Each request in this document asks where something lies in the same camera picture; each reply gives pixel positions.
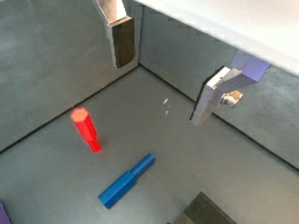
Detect red hexagonal peg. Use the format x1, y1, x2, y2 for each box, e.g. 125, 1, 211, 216
69, 108, 101, 153

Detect black angle bracket fixture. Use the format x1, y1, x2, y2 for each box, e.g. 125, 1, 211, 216
174, 192, 238, 224

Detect purple base block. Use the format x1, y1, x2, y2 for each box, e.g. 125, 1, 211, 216
0, 202, 12, 224

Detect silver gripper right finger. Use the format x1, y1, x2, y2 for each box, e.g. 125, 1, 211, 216
190, 50, 270, 126

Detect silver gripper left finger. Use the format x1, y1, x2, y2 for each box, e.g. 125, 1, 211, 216
93, 0, 136, 68

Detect blue hexagonal peg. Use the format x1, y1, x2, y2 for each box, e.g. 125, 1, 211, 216
97, 153, 155, 209

